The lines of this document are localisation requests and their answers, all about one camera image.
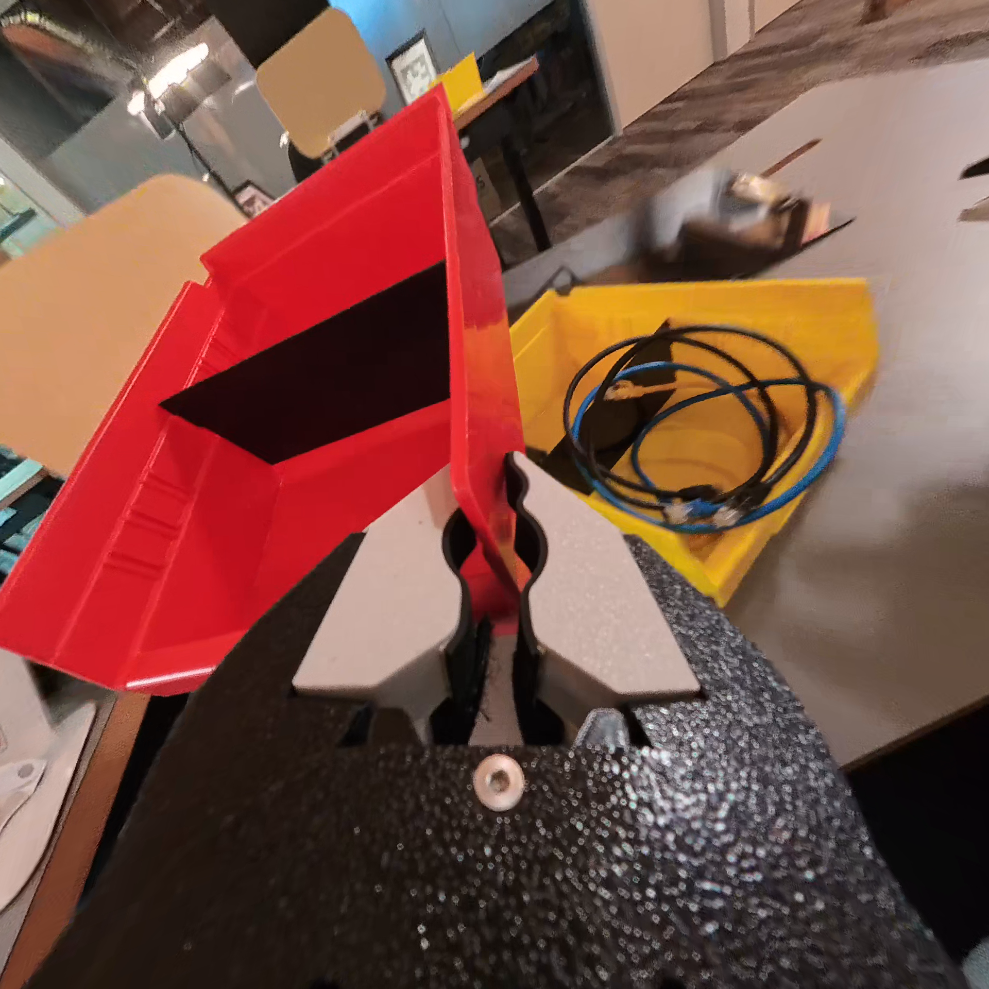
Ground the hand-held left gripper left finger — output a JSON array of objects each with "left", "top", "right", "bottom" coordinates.
[{"left": 292, "top": 470, "right": 475, "bottom": 744}]

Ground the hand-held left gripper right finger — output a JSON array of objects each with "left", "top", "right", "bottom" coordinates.
[{"left": 504, "top": 452, "right": 702, "bottom": 737}]

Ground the yellow plastic bin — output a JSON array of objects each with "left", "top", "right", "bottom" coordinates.
[{"left": 506, "top": 277, "right": 883, "bottom": 609}]

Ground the black ethernet cable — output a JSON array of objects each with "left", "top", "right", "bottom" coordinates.
[{"left": 562, "top": 325, "right": 822, "bottom": 528}]

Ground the red plastic bin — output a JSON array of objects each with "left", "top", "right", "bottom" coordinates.
[{"left": 0, "top": 83, "right": 536, "bottom": 696}]

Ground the black pad in yellow bin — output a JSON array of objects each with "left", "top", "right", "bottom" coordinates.
[{"left": 539, "top": 318, "right": 678, "bottom": 485}]

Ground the black pad in red bin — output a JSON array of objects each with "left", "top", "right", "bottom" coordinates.
[{"left": 158, "top": 261, "right": 451, "bottom": 465}]

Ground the wooden side desk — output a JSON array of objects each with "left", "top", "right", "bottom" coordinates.
[{"left": 452, "top": 56, "right": 553, "bottom": 252}]

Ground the small yellow bin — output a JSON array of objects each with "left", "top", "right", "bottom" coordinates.
[{"left": 439, "top": 53, "right": 482, "bottom": 108}]

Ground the framed black-and-white tag picture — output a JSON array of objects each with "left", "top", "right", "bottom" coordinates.
[{"left": 385, "top": 29, "right": 440, "bottom": 108}]

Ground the white paper sheet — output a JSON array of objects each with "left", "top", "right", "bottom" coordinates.
[{"left": 0, "top": 655, "right": 99, "bottom": 914}]

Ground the studio light on stand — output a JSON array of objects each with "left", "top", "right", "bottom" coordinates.
[{"left": 126, "top": 40, "right": 236, "bottom": 198}]

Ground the blue ethernet cable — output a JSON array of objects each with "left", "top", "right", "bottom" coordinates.
[{"left": 574, "top": 362, "right": 848, "bottom": 536}]

